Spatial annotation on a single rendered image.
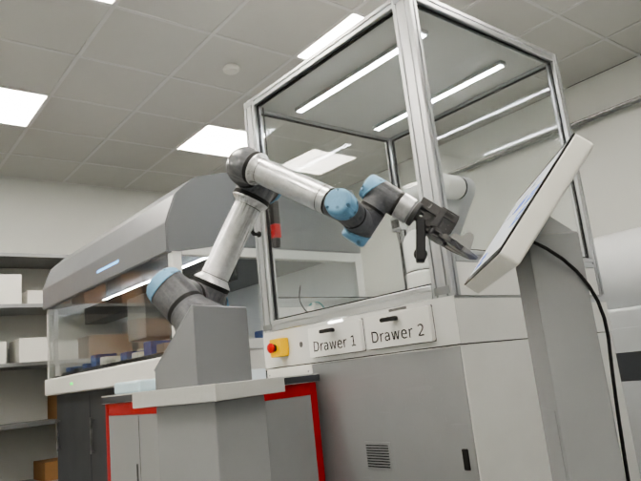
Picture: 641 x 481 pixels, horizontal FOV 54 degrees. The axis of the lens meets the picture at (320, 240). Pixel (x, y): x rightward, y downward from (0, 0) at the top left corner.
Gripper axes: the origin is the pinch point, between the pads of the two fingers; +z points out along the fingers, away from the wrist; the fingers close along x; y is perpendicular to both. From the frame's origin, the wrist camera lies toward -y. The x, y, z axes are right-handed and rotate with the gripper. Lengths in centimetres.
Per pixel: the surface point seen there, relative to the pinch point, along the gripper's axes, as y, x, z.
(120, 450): -115, 62, -66
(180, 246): -43, 106, -109
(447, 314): -13.0, 24.8, 3.7
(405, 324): -21.6, 34.8, -5.2
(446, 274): -3.0, 23.4, -3.0
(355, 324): -30, 52, -20
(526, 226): 3.0, -38.5, 4.5
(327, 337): -39, 63, -26
